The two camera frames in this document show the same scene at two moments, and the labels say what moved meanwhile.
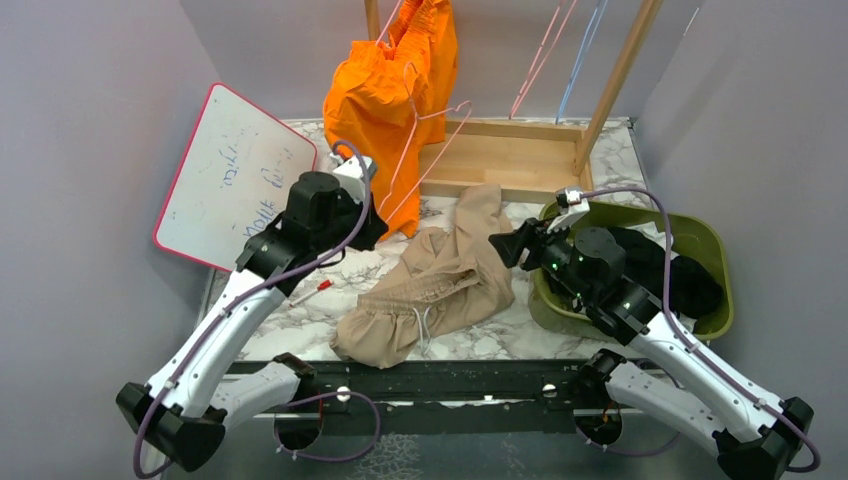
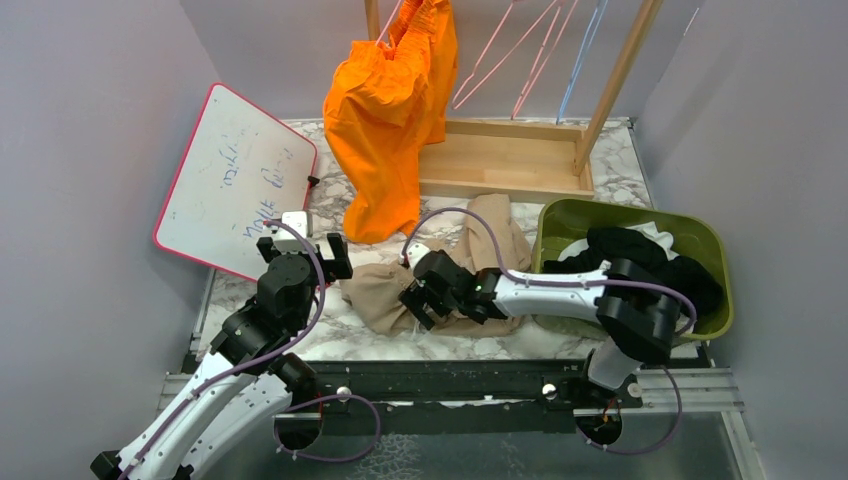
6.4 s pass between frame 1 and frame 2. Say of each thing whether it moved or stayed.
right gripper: moved
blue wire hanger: stayed
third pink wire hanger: stayed
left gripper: moved
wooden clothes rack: stayed
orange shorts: stayed
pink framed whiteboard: stayed
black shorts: stayed
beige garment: moved
